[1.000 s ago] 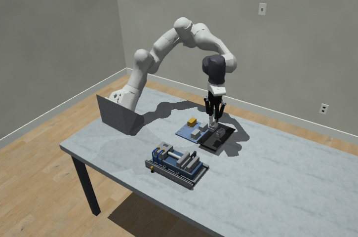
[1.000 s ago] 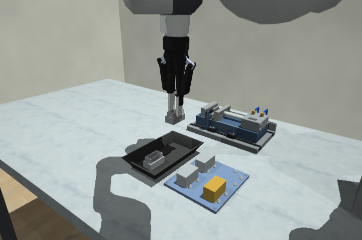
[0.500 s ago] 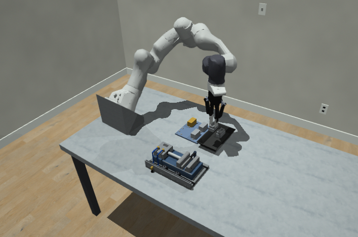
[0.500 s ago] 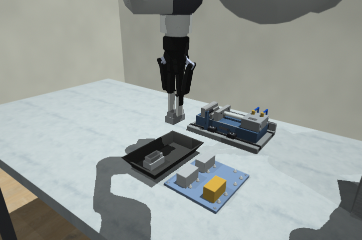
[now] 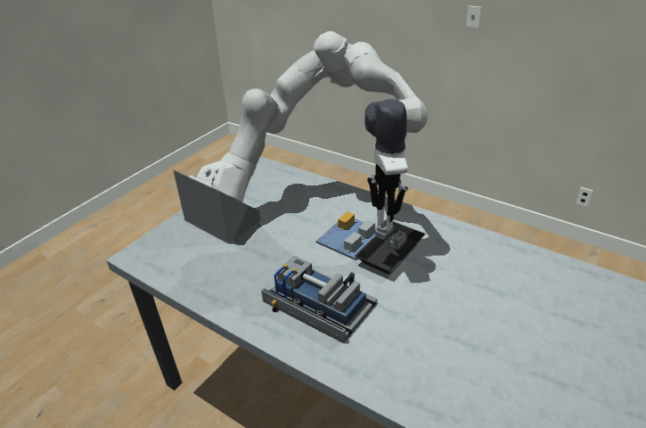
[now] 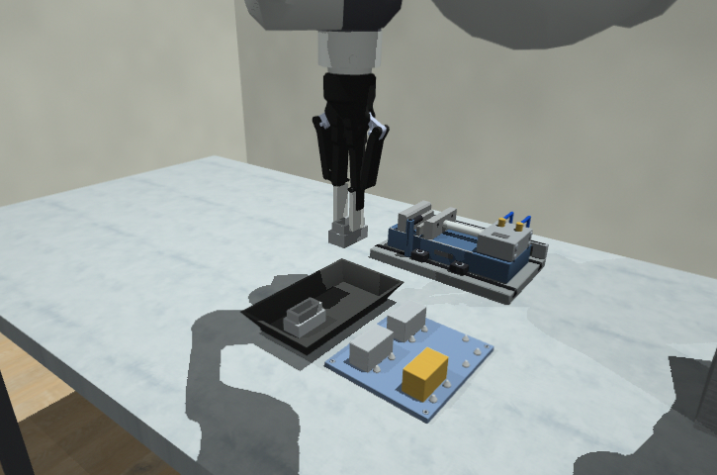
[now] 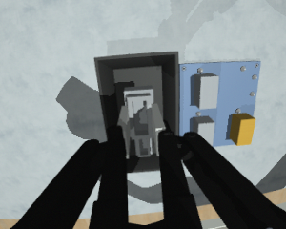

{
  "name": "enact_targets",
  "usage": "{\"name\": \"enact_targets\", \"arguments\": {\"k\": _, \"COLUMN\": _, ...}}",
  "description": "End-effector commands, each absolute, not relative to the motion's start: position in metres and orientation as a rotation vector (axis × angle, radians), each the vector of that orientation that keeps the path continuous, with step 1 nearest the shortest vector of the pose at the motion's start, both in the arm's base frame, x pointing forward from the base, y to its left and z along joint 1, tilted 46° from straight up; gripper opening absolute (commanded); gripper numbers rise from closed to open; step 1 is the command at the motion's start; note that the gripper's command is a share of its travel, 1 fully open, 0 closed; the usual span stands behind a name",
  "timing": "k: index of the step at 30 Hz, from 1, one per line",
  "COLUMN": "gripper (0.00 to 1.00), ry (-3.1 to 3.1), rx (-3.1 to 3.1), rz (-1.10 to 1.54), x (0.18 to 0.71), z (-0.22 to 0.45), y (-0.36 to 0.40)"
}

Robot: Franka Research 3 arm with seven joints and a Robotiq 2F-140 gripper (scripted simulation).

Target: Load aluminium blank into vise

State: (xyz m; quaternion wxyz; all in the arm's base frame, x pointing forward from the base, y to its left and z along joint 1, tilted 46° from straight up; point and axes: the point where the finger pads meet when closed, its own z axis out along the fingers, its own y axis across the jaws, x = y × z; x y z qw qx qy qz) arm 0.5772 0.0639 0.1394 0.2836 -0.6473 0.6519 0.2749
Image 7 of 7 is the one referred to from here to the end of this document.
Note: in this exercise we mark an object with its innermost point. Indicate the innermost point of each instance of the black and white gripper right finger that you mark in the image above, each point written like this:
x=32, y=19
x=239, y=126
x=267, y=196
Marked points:
x=237, y=201

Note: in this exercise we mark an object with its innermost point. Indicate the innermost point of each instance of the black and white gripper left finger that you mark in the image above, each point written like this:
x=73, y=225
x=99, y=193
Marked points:
x=61, y=203

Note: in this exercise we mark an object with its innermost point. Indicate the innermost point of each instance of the yellow rectangular block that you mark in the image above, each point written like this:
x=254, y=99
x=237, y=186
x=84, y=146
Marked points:
x=242, y=129

